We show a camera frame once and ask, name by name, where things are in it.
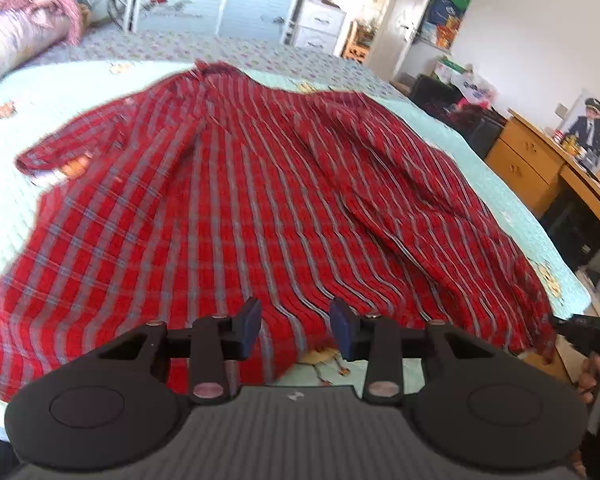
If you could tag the floral rolled duvet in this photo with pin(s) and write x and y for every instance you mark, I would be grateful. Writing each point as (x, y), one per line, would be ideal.
(10, 45)

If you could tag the green white carton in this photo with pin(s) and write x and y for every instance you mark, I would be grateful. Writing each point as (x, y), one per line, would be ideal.
(450, 67)

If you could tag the red plaid dress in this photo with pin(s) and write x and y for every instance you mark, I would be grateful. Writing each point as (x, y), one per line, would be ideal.
(230, 210)

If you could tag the green quilted bee bedspread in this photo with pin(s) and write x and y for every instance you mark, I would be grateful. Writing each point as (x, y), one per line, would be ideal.
(445, 135)

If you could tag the black computer tower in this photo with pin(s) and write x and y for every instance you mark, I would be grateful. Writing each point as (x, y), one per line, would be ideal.
(575, 230)

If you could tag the wooden chair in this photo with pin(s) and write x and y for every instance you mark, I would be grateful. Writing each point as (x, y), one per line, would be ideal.
(357, 42)

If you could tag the white plastic bag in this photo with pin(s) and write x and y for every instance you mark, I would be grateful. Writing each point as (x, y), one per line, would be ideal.
(475, 87)

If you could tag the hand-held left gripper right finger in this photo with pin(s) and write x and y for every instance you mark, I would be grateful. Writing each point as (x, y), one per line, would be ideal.
(342, 330)

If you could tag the wooden desk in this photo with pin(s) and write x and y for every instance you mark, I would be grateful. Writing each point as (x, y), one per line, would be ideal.
(525, 150)

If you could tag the white drawer cabinet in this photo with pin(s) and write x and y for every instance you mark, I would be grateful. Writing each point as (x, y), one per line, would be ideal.
(320, 20)

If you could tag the uniformed figure portrait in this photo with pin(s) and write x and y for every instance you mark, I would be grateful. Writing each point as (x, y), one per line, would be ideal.
(590, 130)

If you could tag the white door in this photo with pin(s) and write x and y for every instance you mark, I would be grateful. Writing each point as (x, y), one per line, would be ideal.
(405, 10)

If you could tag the shelf with colourful bags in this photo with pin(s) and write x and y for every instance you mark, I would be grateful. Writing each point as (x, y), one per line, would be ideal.
(450, 5)

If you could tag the black bag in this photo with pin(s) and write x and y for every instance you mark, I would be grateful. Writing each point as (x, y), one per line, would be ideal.
(487, 132)
(435, 92)

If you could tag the sliding door wardrobe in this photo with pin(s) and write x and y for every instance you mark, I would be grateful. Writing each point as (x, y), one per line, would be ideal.
(205, 5)

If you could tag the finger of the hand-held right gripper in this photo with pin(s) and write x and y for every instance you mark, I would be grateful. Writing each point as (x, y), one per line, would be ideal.
(565, 325)

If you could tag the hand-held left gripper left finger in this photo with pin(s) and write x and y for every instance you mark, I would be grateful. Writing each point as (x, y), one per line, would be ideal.
(250, 322)

